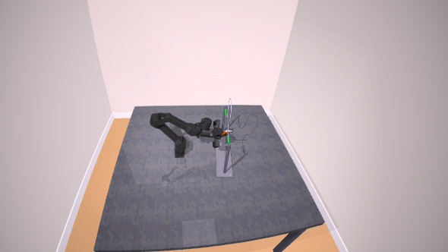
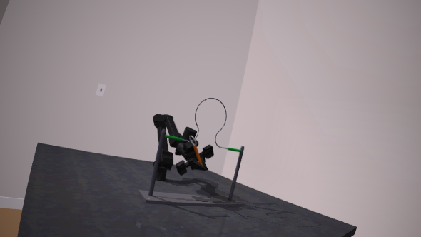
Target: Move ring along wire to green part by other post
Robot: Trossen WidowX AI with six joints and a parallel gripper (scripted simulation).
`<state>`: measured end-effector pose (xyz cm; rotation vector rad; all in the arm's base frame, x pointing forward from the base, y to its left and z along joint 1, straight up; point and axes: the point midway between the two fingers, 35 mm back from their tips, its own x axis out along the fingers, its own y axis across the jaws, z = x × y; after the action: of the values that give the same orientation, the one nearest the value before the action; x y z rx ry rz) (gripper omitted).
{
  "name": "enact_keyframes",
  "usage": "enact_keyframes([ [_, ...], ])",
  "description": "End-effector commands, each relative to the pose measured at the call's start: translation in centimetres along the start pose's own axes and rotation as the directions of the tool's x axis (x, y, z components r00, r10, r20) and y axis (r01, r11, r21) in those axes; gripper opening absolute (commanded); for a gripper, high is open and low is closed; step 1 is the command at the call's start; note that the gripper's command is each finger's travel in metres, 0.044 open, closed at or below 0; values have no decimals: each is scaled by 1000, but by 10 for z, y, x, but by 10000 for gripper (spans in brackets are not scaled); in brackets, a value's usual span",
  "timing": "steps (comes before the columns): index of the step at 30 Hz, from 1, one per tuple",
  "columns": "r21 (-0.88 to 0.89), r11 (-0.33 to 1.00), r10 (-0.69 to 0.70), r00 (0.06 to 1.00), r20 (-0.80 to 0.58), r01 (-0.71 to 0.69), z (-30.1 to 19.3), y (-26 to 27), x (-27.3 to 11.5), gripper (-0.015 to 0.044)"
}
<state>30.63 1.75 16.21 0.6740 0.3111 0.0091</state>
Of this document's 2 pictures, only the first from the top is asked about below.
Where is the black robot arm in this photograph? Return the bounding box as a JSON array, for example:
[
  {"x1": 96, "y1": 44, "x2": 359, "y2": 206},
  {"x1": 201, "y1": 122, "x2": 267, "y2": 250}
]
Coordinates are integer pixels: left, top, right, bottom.
[{"x1": 150, "y1": 112, "x2": 222, "y2": 158}]

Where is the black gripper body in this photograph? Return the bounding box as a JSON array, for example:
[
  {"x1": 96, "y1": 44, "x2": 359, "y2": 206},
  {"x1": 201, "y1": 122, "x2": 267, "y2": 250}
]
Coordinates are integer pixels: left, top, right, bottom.
[{"x1": 207, "y1": 120, "x2": 220, "y2": 148}]

